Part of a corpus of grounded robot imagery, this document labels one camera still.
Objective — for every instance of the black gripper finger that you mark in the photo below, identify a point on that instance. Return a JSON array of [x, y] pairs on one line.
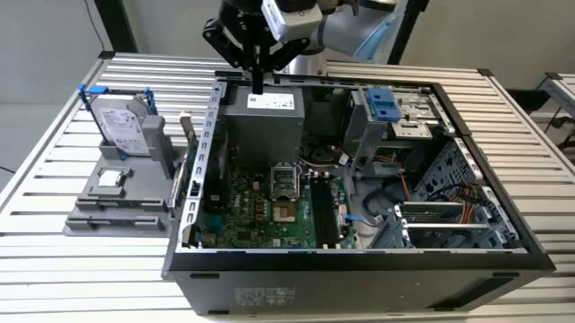
[[290, 54], [222, 43]]

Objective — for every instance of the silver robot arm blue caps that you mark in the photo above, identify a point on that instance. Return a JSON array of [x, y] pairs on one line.
[[342, 37]]

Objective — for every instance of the black RAM slot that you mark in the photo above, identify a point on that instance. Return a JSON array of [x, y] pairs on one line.
[[334, 212], [328, 212], [316, 212], [322, 212]]

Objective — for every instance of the bare RAM stick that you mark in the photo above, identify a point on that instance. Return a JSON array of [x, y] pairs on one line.
[[119, 203]]

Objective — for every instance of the grey power supply unit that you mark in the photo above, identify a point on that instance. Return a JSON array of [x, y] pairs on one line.
[[264, 134]]

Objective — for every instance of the blue drive latch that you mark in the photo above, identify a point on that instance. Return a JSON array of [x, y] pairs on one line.
[[383, 104]]

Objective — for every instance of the black table corner cap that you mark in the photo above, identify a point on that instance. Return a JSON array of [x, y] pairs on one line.
[[484, 72], [107, 54]]

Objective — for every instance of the black round cooler fan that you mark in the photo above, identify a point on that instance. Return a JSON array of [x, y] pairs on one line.
[[320, 155]]

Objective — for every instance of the green graphics card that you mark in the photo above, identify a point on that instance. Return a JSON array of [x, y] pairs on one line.
[[191, 151]]

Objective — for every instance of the hard disk in blue carrier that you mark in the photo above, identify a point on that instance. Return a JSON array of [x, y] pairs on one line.
[[121, 124]]

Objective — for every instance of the grey parts rack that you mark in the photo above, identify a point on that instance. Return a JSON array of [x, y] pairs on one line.
[[148, 188]]

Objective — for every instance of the CPU socket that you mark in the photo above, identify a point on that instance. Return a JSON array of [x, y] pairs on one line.
[[284, 211]]

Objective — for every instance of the silver CPU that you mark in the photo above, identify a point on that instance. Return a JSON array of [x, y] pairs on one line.
[[109, 178]]

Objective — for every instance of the green motherboard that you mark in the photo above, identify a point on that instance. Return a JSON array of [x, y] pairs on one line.
[[243, 228]]

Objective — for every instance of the black rectangular box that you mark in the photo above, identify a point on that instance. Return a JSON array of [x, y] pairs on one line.
[[530, 99]]

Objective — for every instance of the grey metal disk bay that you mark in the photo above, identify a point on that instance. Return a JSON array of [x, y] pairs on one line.
[[448, 226]]

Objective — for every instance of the black open PC case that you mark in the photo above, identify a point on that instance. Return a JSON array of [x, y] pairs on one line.
[[314, 289]]

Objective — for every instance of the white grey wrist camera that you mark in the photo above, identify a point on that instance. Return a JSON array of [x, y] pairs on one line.
[[292, 20]]

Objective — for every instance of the black metal post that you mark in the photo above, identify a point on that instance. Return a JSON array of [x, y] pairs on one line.
[[404, 33], [116, 27]]

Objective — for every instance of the aluminium frame side table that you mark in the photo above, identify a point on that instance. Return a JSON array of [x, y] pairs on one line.
[[562, 84]]

